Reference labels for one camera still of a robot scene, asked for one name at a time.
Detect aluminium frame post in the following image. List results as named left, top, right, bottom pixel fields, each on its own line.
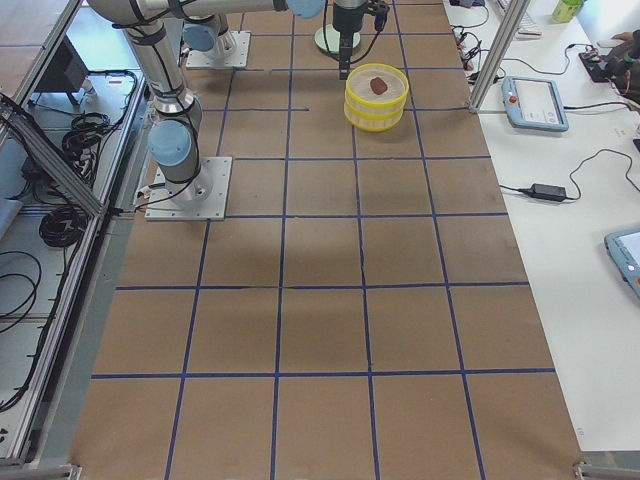
left=469, top=0, right=530, bottom=113

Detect aluminium frame rail left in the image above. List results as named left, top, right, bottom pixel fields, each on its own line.
left=1, top=93, right=106, bottom=216

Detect blue teach pendant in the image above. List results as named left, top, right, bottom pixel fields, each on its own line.
left=501, top=76, right=569, bottom=132
left=604, top=228, right=639, bottom=296

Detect black box under frame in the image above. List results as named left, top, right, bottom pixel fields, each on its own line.
left=35, top=36, right=89, bottom=106

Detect green bottle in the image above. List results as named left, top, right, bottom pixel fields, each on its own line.
left=551, top=0, right=585, bottom=23

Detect light green plate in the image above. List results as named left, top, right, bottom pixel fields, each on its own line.
left=314, top=24, right=340, bottom=58

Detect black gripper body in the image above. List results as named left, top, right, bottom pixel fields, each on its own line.
left=332, top=0, right=389, bottom=55

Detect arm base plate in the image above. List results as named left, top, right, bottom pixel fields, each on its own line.
left=183, top=29, right=251, bottom=70
left=144, top=157, right=232, bottom=221

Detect yellow steamer basket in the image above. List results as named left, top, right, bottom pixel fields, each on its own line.
left=345, top=63, right=409, bottom=115
left=344, top=103, right=404, bottom=132

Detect coiled black cables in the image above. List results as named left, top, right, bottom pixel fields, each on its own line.
left=38, top=203, right=87, bottom=248

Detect brown bun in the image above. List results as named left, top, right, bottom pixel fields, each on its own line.
left=369, top=76, right=388, bottom=96

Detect black device with wires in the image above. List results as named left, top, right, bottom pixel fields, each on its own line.
left=578, top=45, right=633, bottom=83

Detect black laptop power brick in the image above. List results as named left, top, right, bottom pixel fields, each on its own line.
left=518, top=183, right=568, bottom=202

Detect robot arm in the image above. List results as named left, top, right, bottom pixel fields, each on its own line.
left=183, top=1, right=389, bottom=80
left=89, top=1, right=324, bottom=198

